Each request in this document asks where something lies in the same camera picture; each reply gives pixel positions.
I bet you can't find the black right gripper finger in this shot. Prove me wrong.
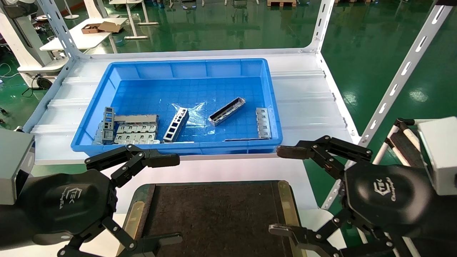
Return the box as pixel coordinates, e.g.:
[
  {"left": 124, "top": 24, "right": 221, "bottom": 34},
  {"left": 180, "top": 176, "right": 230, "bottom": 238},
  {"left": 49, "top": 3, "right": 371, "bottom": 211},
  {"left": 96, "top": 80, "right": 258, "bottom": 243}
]
[
  {"left": 277, "top": 136, "right": 373, "bottom": 179},
  {"left": 268, "top": 209, "right": 395, "bottom": 257}
]

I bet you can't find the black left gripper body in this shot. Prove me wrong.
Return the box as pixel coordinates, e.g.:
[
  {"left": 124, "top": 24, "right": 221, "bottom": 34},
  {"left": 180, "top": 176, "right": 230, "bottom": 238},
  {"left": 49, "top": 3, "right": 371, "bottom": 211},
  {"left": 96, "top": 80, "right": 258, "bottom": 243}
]
[{"left": 16, "top": 170, "right": 117, "bottom": 247}]

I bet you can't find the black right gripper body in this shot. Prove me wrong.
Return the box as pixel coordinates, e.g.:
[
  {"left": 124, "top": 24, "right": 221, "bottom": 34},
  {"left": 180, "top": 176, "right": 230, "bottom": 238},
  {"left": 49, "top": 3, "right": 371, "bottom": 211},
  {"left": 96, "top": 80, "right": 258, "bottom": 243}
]
[{"left": 343, "top": 163, "right": 443, "bottom": 238}]

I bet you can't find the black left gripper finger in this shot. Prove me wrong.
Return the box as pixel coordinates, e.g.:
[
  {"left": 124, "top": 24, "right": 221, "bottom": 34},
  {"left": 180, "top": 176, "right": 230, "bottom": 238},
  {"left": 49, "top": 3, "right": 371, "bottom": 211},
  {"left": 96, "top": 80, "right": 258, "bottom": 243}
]
[
  {"left": 85, "top": 144, "right": 180, "bottom": 188},
  {"left": 57, "top": 217, "right": 183, "bottom": 257}
]

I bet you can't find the long metal cage part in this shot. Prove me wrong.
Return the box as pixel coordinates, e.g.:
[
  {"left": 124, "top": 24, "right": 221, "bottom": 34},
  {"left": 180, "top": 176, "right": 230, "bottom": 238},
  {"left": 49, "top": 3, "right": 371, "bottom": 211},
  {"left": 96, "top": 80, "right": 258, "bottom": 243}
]
[{"left": 208, "top": 97, "right": 246, "bottom": 127}]

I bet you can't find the metal part with square holes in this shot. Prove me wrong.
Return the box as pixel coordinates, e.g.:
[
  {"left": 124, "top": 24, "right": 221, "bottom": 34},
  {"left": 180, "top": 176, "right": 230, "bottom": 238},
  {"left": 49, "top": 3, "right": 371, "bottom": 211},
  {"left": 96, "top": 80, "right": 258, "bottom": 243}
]
[{"left": 163, "top": 108, "right": 189, "bottom": 143}]

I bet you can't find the black container tray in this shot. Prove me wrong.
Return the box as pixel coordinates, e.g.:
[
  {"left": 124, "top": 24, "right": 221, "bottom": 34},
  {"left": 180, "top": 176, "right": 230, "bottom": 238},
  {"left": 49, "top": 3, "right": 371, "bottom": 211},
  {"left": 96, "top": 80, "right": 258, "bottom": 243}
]
[{"left": 121, "top": 180, "right": 307, "bottom": 257}]

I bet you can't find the long grey metal bar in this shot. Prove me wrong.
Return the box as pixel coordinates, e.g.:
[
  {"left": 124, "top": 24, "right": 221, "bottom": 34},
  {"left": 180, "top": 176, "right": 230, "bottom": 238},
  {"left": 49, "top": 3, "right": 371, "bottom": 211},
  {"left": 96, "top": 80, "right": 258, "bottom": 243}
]
[{"left": 114, "top": 114, "right": 160, "bottom": 124}]

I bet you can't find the white metal shelf rack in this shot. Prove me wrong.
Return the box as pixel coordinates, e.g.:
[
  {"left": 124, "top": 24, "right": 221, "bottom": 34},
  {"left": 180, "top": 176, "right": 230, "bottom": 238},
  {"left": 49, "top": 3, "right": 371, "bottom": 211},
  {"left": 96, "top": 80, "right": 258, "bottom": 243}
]
[{"left": 22, "top": 0, "right": 448, "bottom": 210}]

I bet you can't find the white and black tube stand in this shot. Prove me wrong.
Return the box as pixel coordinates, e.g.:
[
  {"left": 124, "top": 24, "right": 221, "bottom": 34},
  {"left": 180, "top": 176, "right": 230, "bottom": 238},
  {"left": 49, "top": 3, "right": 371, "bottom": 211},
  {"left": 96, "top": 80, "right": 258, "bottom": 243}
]
[{"left": 357, "top": 118, "right": 427, "bottom": 257}]

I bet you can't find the clear plastic film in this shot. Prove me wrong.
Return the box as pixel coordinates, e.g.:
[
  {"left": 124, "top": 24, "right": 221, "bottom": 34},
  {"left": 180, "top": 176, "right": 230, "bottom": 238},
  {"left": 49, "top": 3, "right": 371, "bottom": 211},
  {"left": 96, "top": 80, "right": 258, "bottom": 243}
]
[{"left": 171, "top": 102, "right": 216, "bottom": 135}]

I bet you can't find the blue plastic bin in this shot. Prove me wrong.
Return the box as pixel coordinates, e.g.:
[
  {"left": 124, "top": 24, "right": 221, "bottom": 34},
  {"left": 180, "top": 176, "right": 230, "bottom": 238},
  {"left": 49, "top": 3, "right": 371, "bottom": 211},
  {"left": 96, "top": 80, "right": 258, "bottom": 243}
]
[{"left": 70, "top": 58, "right": 283, "bottom": 158}]

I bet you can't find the white background table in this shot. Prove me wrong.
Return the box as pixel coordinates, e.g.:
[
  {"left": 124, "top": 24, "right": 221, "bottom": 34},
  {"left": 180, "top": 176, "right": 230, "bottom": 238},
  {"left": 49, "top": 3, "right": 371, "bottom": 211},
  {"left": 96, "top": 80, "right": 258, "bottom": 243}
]
[{"left": 39, "top": 17, "right": 128, "bottom": 54}]

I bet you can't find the open cardboard box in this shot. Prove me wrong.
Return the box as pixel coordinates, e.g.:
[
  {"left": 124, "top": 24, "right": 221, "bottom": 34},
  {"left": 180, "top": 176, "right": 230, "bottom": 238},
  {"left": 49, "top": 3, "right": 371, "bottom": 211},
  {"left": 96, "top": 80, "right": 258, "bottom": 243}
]
[{"left": 81, "top": 21, "right": 124, "bottom": 35}]

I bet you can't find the white machine base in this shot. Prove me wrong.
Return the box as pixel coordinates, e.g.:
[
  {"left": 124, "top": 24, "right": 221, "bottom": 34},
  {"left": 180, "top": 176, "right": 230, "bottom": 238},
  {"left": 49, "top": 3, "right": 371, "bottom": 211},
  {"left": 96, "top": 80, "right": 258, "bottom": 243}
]
[{"left": 0, "top": 0, "right": 68, "bottom": 90}]

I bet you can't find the flat slotted metal bracket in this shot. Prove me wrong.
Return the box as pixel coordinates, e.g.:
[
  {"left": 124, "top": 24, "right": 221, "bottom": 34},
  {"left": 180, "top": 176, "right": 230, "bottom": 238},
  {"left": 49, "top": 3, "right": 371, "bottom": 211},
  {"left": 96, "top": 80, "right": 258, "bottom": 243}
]
[{"left": 256, "top": 107, "right": 272, "bottom": 139}]

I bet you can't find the grey upright cage bracket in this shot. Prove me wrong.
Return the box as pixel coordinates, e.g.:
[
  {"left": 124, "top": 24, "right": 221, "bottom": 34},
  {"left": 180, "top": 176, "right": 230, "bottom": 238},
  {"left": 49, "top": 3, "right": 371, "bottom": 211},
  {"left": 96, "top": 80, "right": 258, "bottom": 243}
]
[{"left": 102, "top": 106, "right": 115, "bottom": 144}]

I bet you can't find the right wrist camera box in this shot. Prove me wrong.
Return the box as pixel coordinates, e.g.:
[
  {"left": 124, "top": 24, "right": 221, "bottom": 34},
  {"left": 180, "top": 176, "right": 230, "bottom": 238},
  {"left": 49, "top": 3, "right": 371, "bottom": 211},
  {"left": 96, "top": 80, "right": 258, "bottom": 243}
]
[{"left": 417, "top": 117, "right": 457, "bottom": 196}]

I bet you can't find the black floor cable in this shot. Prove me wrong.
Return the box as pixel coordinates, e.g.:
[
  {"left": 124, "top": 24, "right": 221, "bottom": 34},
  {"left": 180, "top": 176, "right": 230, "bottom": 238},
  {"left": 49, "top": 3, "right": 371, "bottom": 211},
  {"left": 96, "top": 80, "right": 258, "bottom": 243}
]
[{"left": 21, "top": 75, "right": 40, "bottom": 97}]

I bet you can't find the white table leg frame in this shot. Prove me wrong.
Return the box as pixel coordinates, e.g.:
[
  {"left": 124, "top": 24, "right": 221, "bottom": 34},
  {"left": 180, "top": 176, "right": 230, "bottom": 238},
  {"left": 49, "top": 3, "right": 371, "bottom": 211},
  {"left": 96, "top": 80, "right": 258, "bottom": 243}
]
[{"left": 109, "top": 0, "right": 159, "bottom": 40}]

